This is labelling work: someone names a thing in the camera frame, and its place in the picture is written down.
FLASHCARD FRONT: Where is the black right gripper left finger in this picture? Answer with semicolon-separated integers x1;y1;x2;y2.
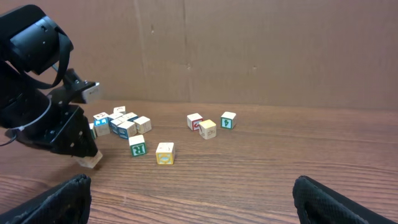
1;174;91;224

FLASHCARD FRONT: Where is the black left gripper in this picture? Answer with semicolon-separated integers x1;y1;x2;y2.
1;69;98;157

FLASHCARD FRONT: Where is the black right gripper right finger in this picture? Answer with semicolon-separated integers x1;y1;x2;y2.
292;175;396;224

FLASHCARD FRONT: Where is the wooden block soccer ball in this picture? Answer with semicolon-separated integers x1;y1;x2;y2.
93;112;110;136

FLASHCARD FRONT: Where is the wooden block green letter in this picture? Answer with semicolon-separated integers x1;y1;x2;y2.
73;151;103;169

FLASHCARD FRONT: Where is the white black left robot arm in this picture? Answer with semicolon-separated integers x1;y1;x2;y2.
1;4;99;157

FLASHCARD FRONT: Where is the blue top wooden block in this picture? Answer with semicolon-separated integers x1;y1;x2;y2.
89;123;96;139

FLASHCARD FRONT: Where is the wooden block blue side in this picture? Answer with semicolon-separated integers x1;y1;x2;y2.
108;112;124;124

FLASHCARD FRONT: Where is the wooden block red picture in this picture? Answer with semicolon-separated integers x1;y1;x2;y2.
113;106;126;114

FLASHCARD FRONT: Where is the wooden block blue letter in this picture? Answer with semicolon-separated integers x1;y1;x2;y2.
118;121;137;139

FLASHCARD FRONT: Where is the wooden block blue edge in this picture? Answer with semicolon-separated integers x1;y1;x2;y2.
122;112;139;121

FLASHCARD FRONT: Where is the wooden block green R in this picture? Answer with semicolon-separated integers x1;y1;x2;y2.
129;135;147;157

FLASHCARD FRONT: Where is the wooden block tan picture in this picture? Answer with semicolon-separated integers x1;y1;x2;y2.
134;116;152;134

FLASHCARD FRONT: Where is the wooden block yellow side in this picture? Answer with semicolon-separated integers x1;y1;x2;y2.
155;142;175;165

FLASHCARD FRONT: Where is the wooden block green four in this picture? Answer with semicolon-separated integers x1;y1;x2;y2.
221;111;236;129

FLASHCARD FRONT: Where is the wooden block red side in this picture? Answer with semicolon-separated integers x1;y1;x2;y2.
187;113;203;131

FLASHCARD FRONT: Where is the yellow top wooden block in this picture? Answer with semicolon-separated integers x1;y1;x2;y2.
199;119;216;139

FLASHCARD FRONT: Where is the brown cardboard backdrop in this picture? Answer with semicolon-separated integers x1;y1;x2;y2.
0;0;398;110

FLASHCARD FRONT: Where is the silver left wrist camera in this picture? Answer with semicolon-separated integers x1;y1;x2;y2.
72;82;102;104

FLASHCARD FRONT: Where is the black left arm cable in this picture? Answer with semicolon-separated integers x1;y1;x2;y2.
0;129;18;147

